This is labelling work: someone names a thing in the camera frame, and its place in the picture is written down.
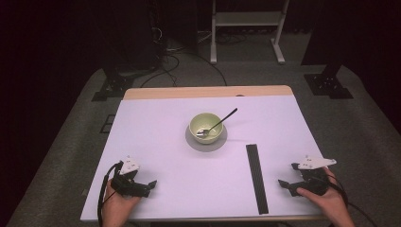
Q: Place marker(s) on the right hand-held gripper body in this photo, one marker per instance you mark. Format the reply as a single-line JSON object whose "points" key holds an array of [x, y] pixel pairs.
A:
{"points": [[313, 181]]}

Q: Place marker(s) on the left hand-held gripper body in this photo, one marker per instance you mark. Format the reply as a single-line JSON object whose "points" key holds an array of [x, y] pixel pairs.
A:
{"points": [[126, 186]]}

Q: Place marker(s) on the pale green bowl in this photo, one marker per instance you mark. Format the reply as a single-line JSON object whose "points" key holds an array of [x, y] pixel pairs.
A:
{"points": [[206, 127]]}

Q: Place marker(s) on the person's left hand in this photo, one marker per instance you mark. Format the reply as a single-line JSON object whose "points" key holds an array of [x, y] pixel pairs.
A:
{"points": [[115, 208]]}

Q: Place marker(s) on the person's right hand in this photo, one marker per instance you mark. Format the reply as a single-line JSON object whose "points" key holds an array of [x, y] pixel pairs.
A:
{"points": [[334, 205]]}

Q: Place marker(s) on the white table mat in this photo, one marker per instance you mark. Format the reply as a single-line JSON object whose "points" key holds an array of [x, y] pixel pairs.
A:
{"points": [[164, 151]]}

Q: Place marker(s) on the grey round coaster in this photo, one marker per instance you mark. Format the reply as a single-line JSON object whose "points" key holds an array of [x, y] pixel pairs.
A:
{"points": [[205, 147]]}

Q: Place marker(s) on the black stand with base plate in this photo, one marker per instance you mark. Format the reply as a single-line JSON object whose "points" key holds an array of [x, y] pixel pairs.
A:
{"points": [[113, 86], [327, 85]]}

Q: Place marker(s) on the white metal stand frame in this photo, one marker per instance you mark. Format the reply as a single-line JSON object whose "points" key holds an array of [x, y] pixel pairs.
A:
{"points": [[249, 18]]}

